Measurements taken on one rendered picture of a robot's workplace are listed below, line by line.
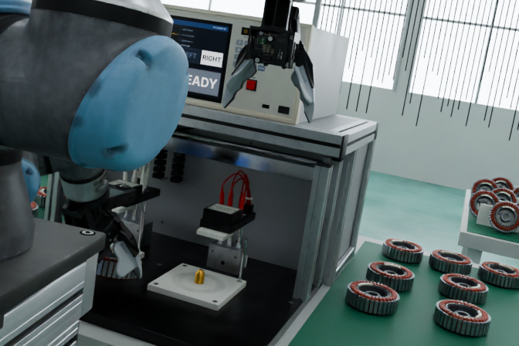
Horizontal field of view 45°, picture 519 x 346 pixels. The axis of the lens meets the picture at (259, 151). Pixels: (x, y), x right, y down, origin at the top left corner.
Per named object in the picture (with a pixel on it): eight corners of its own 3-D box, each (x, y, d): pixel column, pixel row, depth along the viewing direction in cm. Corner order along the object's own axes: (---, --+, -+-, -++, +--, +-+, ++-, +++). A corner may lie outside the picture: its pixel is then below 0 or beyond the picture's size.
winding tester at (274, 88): (295, 124, 129) (312, 24, 126) (113, 89, 142) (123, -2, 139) (337, 115, 165) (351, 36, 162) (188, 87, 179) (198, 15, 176)
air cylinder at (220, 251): (237, 275, 136) (240, 251, 135) (205, 266, 138) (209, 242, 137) (245, 269, 141) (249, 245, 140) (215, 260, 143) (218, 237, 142)
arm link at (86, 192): (76, 153, 108) (117, 163, 106) (81, 174, 111) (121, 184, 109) (49, 178, 103) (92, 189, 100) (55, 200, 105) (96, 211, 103)
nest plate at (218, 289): (217, 310, 117) (218, 304, 117) (146, 290, 121) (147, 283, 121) (245, 286, 131) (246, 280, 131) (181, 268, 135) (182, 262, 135)
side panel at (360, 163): (330, 286, 144) (356, 150, 139) (318, 283, 145) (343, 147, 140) (354, 255, 170) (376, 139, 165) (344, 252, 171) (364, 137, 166)
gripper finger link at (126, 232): (122, 260, 116) (95, 225, 113) (127, 254, 117) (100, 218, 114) (140, 256, 113) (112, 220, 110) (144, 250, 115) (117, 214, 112)
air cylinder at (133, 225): (139, 248, 144) (142, 225, 143) (111, 240, 146) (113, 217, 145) (150, 242, 148) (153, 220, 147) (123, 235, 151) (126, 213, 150)
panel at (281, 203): (327, 278, 143) (350, 150, 138) (82, 212, 163) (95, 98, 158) (328, 276, 144) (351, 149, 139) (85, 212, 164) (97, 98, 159)
